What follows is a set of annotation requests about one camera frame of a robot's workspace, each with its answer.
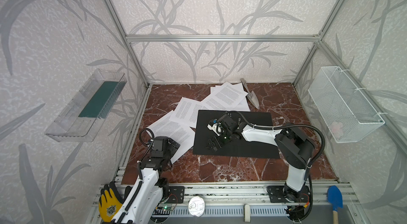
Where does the black folder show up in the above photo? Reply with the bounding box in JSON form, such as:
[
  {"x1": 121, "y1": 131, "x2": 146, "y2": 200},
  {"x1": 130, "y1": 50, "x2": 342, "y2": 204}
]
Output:
[{"x1": 192, "y1": 110, "x2": 280, "y2": 159}]

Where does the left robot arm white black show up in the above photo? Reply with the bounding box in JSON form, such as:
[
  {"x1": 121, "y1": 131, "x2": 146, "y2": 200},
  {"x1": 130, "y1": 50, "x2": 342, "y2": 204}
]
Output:
[{"x1": 110, "y1": 136, "x2": 180, "y2": 224}]

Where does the green circuit board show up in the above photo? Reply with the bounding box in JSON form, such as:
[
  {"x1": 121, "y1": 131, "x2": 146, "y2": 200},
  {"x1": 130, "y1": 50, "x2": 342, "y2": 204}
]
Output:
[{"x1": 153, "y1": 204, "x2": 177, "y2": 216}]

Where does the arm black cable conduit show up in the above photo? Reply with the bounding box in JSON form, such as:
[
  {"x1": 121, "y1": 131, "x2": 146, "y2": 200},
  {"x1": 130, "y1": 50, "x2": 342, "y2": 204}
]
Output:
[
  {"x1": 222, "y1": 111, "x2": 325, "y2": 221},
  {"x1": 111, "y1": 128, "x2": 155, "y2": 224}
]

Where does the pink object in basket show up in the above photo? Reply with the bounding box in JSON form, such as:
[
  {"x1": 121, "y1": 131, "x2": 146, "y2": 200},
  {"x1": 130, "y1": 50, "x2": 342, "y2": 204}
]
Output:
[{"x1": 330, "y1": 121, "x2": 344, "y2": 139}]

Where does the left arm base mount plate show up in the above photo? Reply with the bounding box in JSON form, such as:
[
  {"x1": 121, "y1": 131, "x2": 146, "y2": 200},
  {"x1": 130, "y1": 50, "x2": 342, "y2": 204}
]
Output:
[{"x1": 161, "y1": 186, "x2": 185, "y2": 204}]

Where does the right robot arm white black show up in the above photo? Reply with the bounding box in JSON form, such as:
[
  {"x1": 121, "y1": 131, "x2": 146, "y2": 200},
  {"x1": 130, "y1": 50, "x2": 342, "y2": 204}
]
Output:
[{"x1": 207, "y1": 112, "x2": 324, "y2": 194}]

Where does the blue shovel wooden handle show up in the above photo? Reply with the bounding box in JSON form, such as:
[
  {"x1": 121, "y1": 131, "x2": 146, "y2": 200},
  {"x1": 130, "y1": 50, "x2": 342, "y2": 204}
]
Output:
[{"x1": 327, "y1": 185, "x2": 343, "y2": 224}]

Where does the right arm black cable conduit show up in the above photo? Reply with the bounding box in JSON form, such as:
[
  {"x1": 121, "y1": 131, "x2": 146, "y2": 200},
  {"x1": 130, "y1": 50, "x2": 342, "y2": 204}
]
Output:
[{"x1": 222, "y1": 111, "x2": 325, "y2": 221}]

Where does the round metal can lid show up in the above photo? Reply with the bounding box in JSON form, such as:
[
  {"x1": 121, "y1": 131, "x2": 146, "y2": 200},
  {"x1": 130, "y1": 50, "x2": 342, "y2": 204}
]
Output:
[{"x1": 188, "y1": 196, "x2": 206, "y2": 217}]

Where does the clear plastic wall tray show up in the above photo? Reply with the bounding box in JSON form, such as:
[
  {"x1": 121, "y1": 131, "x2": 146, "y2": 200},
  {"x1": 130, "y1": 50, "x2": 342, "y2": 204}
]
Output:
[{"x1": 45, "y1": 69, "x2": 127, "y2": 142}]

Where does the yellow black work glove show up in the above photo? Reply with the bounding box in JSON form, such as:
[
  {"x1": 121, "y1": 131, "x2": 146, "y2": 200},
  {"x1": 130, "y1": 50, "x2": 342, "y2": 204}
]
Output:
[{"x1": 99, "y1": 181, "x2": 131, "y2": 223}]

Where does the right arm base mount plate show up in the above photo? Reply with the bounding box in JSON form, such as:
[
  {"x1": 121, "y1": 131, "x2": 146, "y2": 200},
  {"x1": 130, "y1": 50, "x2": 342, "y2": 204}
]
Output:
[{"x1": 267, "y1": 185, "x2": 311, "y2": 204}]

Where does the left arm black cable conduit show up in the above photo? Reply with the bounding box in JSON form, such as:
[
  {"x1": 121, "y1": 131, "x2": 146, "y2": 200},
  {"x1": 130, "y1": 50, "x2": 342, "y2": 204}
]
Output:
[{"x1": 111, "y1": 128, "x2": 155, "y2": 224}]

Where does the white wire mesh basket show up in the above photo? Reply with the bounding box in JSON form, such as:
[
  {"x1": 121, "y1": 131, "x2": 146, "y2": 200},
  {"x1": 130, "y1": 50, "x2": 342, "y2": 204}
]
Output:
[{"x1": 308, "y1": 66, "x2": 385, "y2": 143}]

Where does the metal garden trowel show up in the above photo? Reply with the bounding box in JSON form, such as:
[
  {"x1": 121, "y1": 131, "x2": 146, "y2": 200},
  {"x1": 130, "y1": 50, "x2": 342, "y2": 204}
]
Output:
[{"x1": 241, "y1": 78, "x2": 260, "y2": 109}]

